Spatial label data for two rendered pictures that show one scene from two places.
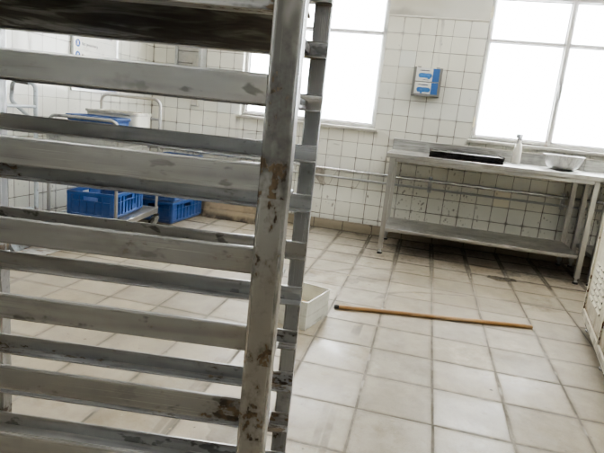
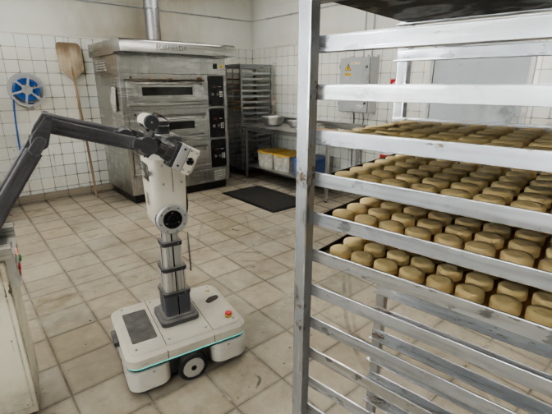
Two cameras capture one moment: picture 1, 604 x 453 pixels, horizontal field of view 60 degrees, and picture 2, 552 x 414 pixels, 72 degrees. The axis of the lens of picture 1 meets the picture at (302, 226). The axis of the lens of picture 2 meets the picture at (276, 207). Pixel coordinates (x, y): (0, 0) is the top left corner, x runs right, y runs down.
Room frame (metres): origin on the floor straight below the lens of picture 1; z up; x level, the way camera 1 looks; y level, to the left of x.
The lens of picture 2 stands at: (1.65, 0.44, 1.52)
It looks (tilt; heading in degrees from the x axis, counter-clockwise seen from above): 18 degrees down; 217
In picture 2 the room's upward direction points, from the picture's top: straight up
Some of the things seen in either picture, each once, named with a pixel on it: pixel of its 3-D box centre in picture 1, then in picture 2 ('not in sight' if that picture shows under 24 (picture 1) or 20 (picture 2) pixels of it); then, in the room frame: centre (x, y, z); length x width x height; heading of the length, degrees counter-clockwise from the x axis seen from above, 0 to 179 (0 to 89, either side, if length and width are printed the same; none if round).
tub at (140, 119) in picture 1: (119, 123); not in sight; (4.33, 1.57, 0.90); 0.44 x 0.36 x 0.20; 86
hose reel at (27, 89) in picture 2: not in sight; (31, 118); (-0.39, -5.02, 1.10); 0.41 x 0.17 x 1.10; 168
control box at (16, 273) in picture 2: not in sight; (13, 260); (1.14, -1.42, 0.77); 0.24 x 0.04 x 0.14; 69
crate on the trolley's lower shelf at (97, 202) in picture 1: (107, 199); not in sight; (4.15, 1.59, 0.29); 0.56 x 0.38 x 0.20; 176
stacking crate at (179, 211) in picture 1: (169, 206); not in sight; (5.06, 1.32, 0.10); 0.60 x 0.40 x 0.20; 165
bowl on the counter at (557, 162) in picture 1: (563, 163); not in sight; (4.49, -2.14, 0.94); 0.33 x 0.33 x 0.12
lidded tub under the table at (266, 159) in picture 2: not in sight; (273, 158); (-3.26, -3.35, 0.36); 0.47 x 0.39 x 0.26; 166
